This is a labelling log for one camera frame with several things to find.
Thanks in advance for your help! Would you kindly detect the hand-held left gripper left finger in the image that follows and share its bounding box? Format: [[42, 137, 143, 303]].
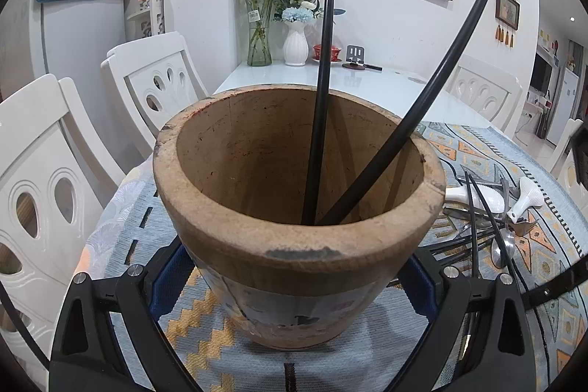
[[48, 236, 203, 392]]

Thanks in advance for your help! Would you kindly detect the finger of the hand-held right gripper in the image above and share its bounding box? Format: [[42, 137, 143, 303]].
[[521, 254, 588, 310]]

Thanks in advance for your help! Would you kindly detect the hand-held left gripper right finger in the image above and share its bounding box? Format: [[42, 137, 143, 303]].
[[397, 247, 538, 392]]

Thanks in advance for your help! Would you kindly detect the pile of black chopsticks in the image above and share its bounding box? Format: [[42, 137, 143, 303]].
[[432, 172, 520, 283]]

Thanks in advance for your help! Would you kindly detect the silver metal spoon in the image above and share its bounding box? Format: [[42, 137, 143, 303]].
[[491, 231, 515, 269]]

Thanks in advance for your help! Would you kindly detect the silver metal utensil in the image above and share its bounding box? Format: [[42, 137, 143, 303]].
[[443, 208, 494, 227]]

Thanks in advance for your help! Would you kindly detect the white dimpled rice paddle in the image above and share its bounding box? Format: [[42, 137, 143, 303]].
[[443, 184, 506, 213], [505, 176, 551, 224]]

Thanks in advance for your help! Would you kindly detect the brown clay pot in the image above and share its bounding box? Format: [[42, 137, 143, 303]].
[[153, 84, 447, 349]]

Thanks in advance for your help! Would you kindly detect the single long black chopstick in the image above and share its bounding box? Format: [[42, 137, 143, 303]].
[[301, 0, 336, 225], [317, 0, 501, 225]]

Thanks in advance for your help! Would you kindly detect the patterned blue woven table mat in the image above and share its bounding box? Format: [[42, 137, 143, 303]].
[[76, 121, 588, 392]]

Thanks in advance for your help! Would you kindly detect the white dining chair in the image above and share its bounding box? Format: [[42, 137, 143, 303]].
[[101, 31, 209, 147], [549, 119, 588, 195], [0, 73, 129, 347], [443, 54, 523, 131]]

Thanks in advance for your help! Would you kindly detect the television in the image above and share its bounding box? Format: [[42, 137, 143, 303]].
[[528, 52, 554, 92]]

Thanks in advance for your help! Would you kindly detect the grey phone stand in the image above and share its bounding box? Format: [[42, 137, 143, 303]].
[[342, 45, 367, 71]]

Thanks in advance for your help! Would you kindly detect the red lidded tea cup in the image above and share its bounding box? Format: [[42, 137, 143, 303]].
[[312, 44, 343, 63]]

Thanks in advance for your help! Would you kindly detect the clear glass vase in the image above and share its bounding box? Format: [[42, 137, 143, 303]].
[[243, 0, 276, 66]]

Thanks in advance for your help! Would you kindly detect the white refrigerator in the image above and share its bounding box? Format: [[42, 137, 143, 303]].
[[28, 0, 129, 99]]

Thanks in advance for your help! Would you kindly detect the white ceramic vase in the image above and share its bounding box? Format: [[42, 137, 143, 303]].
[[282, 21, 309, 66]]

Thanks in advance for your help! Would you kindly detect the white corner shelf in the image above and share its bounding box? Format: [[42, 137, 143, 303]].
[[126, 0, 166, 39]]

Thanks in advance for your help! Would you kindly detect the hanging framed tassel ornament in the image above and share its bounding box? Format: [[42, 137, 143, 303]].
[[494, 0, 521, 48]]

